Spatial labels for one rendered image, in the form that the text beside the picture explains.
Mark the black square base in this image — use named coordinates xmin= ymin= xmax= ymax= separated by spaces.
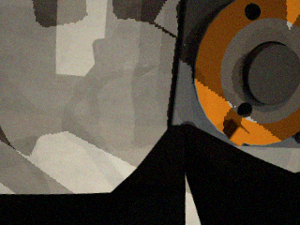
xmin=168 ymin=0 xmax=300 ymax=149

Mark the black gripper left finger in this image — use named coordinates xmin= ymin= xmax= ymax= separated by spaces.
xmin=0 ymin=124 xmax=187 ymax=225

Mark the orange and grey round plate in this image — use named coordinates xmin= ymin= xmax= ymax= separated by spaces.
xmin=192 ymin=0 xmax=300 ymax=145

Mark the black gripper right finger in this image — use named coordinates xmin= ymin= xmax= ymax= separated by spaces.
xmin=181 ymin=124 xmax=300 ymax=225

